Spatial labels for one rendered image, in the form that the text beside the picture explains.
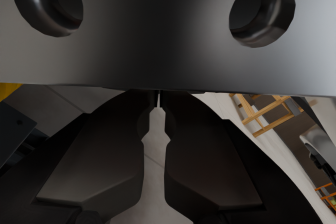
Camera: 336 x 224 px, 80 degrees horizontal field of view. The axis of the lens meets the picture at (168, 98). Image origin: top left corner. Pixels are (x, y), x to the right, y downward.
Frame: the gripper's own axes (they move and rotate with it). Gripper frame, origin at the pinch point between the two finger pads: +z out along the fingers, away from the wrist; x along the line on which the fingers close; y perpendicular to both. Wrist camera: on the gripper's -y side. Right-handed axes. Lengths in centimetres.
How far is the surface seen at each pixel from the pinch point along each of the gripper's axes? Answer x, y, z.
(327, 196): 809, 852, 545
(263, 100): 609, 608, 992
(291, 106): 273, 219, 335
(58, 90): -47, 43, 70
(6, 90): -13.3, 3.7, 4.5
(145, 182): -6, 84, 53
